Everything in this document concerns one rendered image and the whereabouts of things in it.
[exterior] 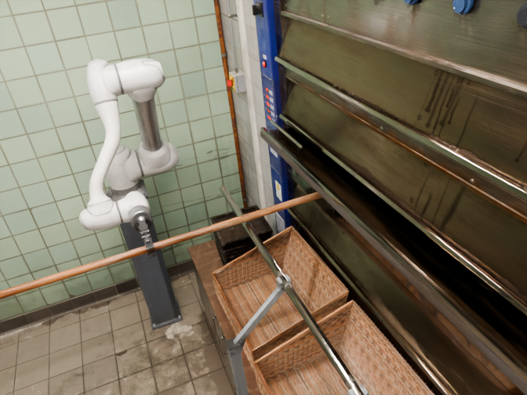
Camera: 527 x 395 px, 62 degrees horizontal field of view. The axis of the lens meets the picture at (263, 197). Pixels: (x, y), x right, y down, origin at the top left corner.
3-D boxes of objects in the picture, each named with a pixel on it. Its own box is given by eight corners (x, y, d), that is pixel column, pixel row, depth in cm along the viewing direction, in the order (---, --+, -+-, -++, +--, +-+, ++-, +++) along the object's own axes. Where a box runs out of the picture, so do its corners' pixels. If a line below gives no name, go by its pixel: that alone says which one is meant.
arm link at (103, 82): (92, 103, 184) (125, 96, 187) (78, 59, 182) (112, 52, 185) (94, 106, 197) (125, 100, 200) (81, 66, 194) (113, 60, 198)
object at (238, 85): (241, 86, 259) (240, 69, 254) (248, 91, 251) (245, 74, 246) (230, 88, 257) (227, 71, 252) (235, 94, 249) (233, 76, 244)
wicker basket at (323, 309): (296, 263, 249) (292, 223, 234) (351, 334, 204) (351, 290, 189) (213, 294, 235) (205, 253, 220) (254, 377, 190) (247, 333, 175)
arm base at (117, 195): (103, 190, 255) (99, 182, 252) (141, 180, 260) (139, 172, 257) (104, 205, 240) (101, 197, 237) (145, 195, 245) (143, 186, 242)
